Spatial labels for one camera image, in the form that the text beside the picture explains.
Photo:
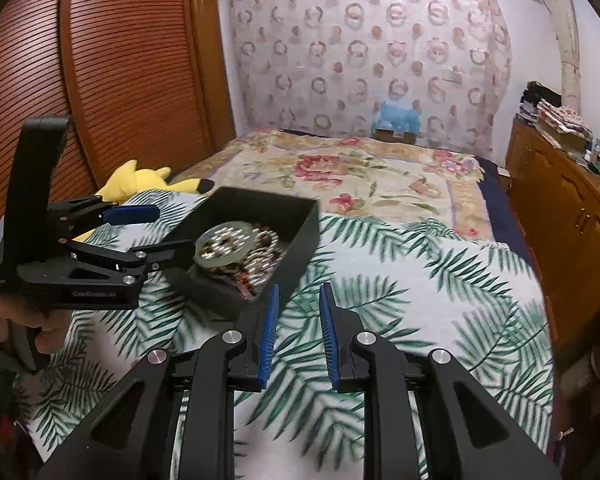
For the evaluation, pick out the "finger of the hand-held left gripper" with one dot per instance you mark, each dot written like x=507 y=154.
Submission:
x=165 y=254
x=130 y=214

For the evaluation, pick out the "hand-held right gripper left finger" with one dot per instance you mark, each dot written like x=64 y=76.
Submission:
x=267 y=340

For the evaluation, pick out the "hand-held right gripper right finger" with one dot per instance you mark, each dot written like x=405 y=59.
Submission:
x=328 y=340

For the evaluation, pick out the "black square box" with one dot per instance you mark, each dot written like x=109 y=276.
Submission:
x=300 y=240

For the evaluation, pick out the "person's left hand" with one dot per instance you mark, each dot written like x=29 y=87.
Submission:
x=55 y=332

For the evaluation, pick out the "yellow plush toy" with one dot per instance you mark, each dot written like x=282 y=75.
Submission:
x=130 y=180

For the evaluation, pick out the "leaf print blanket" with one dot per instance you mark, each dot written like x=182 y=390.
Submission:
x=430 y=300

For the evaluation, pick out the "wooden louvered wardrobe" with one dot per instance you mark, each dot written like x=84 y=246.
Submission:
x=105 y=70

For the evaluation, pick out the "floral bedspread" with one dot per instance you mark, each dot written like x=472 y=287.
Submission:
x=360 y=175

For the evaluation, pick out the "small brown box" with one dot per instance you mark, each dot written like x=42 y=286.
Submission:
x=395 y=136

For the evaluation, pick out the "navy bed sheet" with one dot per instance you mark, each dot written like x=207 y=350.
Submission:
x=505 y=200

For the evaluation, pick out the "wooden sideboard cabinet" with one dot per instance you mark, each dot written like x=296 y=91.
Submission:
x=575 y=230

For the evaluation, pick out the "stack of dark clothes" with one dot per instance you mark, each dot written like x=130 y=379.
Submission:
x=535 y=100

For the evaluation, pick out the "stack of patterned cloth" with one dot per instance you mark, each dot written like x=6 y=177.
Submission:
x=565 y=120

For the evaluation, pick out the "white wrapped pipe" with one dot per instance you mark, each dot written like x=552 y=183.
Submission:
x=565 y=30

